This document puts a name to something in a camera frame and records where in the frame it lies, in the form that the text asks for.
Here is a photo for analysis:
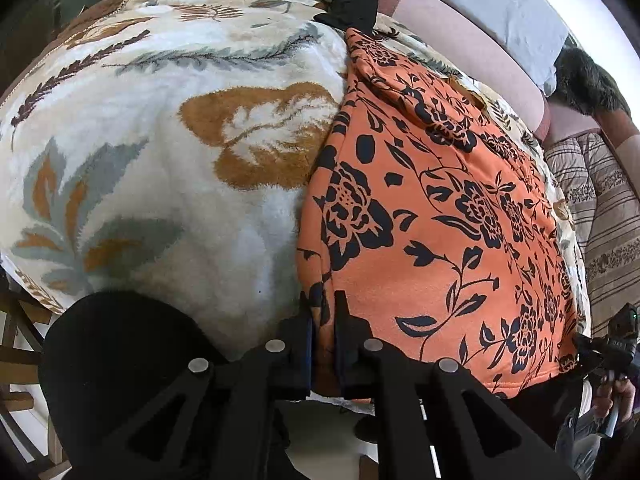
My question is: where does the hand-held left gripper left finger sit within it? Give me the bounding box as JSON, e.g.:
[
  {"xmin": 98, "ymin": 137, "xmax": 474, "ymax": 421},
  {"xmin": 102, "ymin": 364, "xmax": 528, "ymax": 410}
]
[{"xmin": 75, "ymin": 295, "xmax": 315, "ymax": 480}]

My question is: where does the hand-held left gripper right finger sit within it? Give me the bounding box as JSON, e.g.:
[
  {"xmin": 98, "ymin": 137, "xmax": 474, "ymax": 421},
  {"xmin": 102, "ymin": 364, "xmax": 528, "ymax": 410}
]
[{"xmin": 334, "ymin": 291, "xmax": 581, "ymax": 480}]

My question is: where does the orange black floral garment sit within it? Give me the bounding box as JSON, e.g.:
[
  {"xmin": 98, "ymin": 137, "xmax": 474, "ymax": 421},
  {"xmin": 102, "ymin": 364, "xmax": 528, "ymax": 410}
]
[{"xmin": 295, "ymin": 27, "xmax": 581, "ymax": 401}]

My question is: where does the person's right hand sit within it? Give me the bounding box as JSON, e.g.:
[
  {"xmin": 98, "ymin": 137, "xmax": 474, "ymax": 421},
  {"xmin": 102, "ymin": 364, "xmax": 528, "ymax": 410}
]
[{"xmin": 592, "ymin": 377, "xmax": 640, "ymax": 421}]

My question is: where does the grey denim cloth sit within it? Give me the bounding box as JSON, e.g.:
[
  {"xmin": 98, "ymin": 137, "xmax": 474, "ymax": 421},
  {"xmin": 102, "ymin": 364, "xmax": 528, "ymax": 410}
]
[{"xmin": 555, "ymin": 405, "xmax": 608, "ymax": 480}]

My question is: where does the striped beige quilt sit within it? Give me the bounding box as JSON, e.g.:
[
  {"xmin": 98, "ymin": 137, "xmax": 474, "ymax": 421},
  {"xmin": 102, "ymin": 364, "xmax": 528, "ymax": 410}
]
[{"xmin": 542, "ymin": 130, "xmax": 640, "ymax": 341}]

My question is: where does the floral fleece blanket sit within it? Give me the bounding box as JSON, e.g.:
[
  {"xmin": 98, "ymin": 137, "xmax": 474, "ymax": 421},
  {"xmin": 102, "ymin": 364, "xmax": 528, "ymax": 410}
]
[{"xmin": 0, "ymin": 0, "xmax": 593, "ymax": 356}]

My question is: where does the dark furry cloth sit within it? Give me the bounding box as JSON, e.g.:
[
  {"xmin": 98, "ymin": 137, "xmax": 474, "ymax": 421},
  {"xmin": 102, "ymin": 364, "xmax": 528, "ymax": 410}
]
[{"xmin": 552, "ymin": 47, "xmax": 631, "ymax": 116}]

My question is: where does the wooden chair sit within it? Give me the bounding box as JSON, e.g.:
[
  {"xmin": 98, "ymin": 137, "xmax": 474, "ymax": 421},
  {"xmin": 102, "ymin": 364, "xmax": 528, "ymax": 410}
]
[{"xmin": 0, "ymin": 270, "xmax": 71, "ymax": 480}]

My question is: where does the pink pillow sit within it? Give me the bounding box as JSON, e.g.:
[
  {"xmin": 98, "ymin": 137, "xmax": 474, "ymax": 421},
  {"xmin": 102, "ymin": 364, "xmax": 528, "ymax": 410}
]
[{"xmin": 375, "ymin": 0, "xmax": 640, "ymax": 161}]

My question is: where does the grey pillow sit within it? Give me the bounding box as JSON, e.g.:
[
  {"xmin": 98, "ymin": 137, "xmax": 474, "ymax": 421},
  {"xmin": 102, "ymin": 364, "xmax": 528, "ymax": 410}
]
[{"xmin": 430, "ymin": 0, "xmax": 571, "ymax": 96}]

